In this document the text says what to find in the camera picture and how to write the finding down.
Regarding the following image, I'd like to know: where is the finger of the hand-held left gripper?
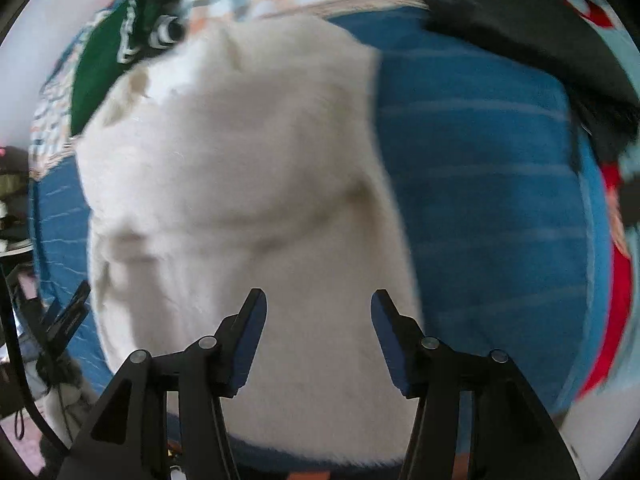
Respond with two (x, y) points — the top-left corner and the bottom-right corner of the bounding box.
(42, 280), (92, 361)

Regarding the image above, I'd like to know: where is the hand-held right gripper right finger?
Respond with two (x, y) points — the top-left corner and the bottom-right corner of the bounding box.
(370, 289), (584, 480)

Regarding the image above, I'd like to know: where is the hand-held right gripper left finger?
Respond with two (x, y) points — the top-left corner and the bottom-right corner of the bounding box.
(58, 288), (268, 480)

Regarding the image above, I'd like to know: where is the white fleece garment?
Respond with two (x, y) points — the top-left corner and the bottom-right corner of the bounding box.
(75, 14), (426, 466)

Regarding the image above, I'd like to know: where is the blue striped blanket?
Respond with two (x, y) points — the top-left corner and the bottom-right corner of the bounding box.
(27, 7), (608, 480)

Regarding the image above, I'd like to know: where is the red patterned cloth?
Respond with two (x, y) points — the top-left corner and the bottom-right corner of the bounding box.
(565, 0), (640, 403)

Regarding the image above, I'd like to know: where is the green garment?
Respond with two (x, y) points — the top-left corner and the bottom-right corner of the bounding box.
(69, 0), (151, 137)

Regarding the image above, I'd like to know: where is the black garment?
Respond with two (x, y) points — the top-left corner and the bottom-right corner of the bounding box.
(422, 0), (640, 161)

